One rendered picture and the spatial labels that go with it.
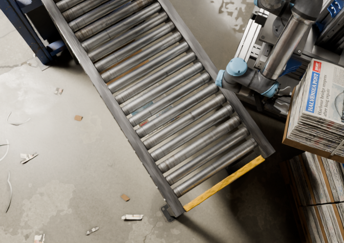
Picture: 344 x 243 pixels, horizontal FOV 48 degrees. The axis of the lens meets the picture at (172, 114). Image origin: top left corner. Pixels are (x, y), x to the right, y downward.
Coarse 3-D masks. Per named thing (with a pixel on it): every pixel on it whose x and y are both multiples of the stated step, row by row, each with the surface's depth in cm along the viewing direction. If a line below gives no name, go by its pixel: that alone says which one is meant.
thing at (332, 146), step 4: (340, 136) 140; (336, 140) 143; (340, 140) 142; (332, 144) 146; (336, 144) 145; (328, 148) 148; (332, 148) 148; (340, 148) 146; (336, 152) 148; (340, 152) 148
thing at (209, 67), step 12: (156, 0) 198; (168, 0) 197; (168, 12) 195; (180, 24) 193; (192, 36) 192; (192, 48) 190; (204, 60) 189; (204, 72) 192; (216, 72) 187; (228, 96) 184; (240, 108) 183; (252, 120) 182; (252, 132) 180; (264, 144) 179; (264, 156) 180
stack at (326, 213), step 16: (288, 160) 240; (304, 160) 214; (288, 176) 244; (304, 176) 220; (320, 176) 197; (336, 176) 181; (288, 192) 251; (304, 192) 226; (320, 192) 202; (336, 192) 185; (304, 208) 228; (320, 208) 207; (304, 224) 236; (336, 224) 191; (304, 240) 242; (320, 240) 215; (336, 240) 193
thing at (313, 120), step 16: (320, 64) 150; (304, 80) 156; (320, 80) 145; (336, 80) 146; (304, 96) 143; (320, 96) 141; (336, 96) 142; (304, 112) 137; (320, 112) 137; (336, 112) 138; (288, 128) 153; (304, 128) 143; (320, 128) 141; (336, 128) 137; (320, 144) 148
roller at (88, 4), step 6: (90, 0) 195; (96, 0) 196; (102, 0) 197; (108, 0) 199; (78, 6) 194; (84, 6) 194; (90, 6) 195; (96, 6) 198; (66, 12) 193; (72, 12) 193; (78, 12) 194; (84, 12) 196; (66, 18) 193; (72, 18) 195
